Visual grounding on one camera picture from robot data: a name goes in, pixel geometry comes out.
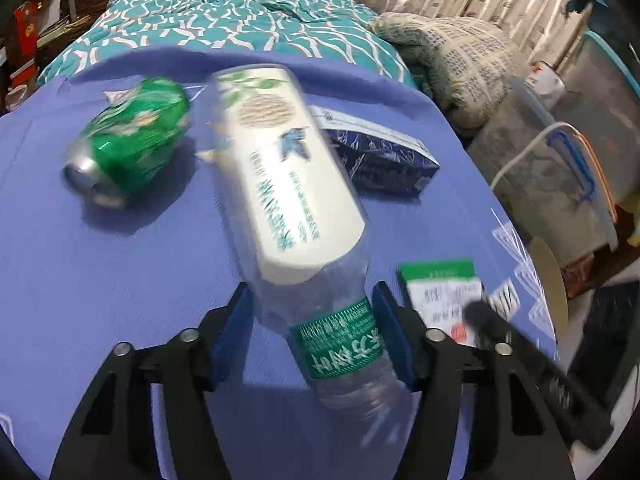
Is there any crushed green drink can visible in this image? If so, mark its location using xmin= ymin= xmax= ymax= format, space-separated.
xmin=62 ymin=77 xmax=192 ymax=209

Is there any grey patterned pillow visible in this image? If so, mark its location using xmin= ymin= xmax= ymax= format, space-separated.
xmin=370 ymin=12 xmax=526 ymax=131

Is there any large storage box blue lid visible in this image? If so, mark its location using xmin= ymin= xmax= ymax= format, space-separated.
xmin=560 ymin=30 xmax=640 ymax=161

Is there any dark blue drink carton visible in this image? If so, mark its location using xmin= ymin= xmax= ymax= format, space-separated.
xmin=307 ymin=105 xmax=441 ymax=198

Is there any red gift box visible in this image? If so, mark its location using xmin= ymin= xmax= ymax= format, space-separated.
xmin=11 ymin=1 xmax=41 ymax=88

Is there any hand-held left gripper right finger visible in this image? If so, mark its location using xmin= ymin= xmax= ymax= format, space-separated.
xmin=371 ymin=280 xmax=573 ymax=480

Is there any teal patterned duvet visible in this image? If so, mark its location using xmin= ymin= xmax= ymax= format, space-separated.
xmin=37 ymin=0 xmax=416 ymax=91

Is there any clear storage box orange lid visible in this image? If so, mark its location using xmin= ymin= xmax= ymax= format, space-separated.
xmin=470 ymin=75 xmax=621 ymax=271

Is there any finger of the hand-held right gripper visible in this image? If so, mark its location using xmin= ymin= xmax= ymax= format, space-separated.
xmin=464 ymin=301 xmax=615 ymax=452

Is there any white cable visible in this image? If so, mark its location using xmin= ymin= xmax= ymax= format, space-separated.
xmin=490 ymin=122 xmax=581 ymax=191

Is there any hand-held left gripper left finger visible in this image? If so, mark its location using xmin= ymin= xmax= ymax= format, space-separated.
xmin=50 ymin=282 xmax=256 ymax=480

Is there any red paper bag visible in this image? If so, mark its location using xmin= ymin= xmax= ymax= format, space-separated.
xmin=562 ymin=254 xmax=596 ymax=286

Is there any clear plastic bottle white label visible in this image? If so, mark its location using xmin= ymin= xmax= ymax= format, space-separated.
xmin=205 ymin=64 xmax=406 ymax=421

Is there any wooden nightstand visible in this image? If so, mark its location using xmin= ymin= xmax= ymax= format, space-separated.
xmin=37 ymin=20 xmax=96 ymax=66

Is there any white enamel mug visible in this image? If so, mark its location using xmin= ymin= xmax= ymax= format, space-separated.
xmin=525 ymin=60 xmax=566 ymax=108

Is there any round cardboard bin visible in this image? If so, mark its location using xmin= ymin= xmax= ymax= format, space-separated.
xmin=527 ymin=236 xmax=571 ymax=348

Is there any white packet green edge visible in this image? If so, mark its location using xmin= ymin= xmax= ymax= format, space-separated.
xmin=397 ymin=258 xmax=488 ymax=348

